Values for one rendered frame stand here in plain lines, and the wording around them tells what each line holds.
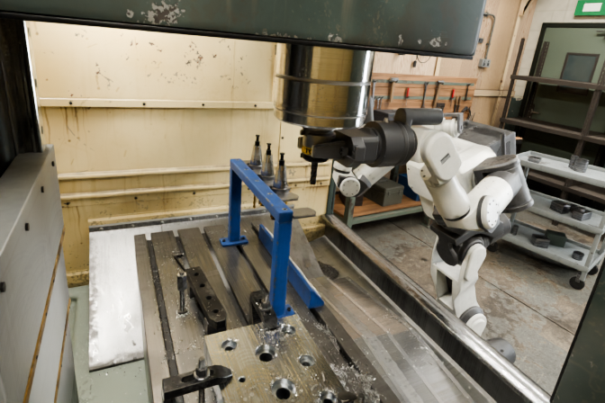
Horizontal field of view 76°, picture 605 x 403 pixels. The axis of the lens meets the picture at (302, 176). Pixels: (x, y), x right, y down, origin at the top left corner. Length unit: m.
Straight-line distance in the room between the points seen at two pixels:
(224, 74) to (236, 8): 1.17
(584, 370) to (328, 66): 0.94
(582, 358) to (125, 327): 1.32
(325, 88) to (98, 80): 1.13
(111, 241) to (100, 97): 0.56
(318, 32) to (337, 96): 0.12
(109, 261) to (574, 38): 5.16
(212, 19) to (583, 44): 5.22
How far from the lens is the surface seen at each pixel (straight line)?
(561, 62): 5.61
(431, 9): 0.62
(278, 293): 1.10
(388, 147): 0.72
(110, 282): 1.62
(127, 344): 1.50
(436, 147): 0.77
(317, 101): 0.59
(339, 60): 0.59
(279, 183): 1.13
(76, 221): 1.76
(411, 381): 1.30
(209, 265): 1.37
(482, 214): 0.95
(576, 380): 1.24
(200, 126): 1.66
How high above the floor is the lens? 1.63
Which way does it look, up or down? 19 degrees down
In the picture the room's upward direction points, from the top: 5 degrees clockwise
